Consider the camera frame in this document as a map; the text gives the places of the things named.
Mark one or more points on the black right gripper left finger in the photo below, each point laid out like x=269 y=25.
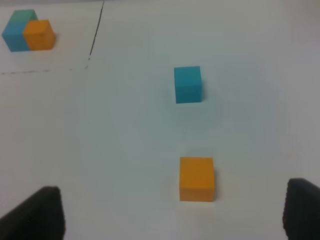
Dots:
x=39 y=217

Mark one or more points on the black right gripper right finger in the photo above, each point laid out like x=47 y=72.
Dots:
x=301 y=213

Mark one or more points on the template orange cube block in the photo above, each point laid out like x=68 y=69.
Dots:
x=39 y=35

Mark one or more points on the template blue cube block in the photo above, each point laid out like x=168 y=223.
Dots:
x=14 y=38

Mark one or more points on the template green cube block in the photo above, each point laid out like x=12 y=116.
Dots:
x=23 y=15

